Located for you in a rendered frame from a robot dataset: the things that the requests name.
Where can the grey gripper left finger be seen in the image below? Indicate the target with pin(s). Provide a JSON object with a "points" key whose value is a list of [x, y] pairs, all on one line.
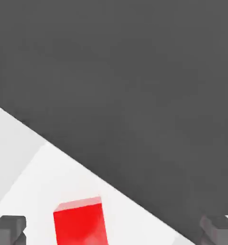
{"points": [[6, 227]]}

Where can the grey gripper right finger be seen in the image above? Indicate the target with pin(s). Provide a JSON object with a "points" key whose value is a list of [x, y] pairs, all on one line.
{"points": [[219, 229]]}

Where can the small red cube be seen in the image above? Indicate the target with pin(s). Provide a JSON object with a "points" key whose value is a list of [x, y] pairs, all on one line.
{"points": [[80, 224]]}

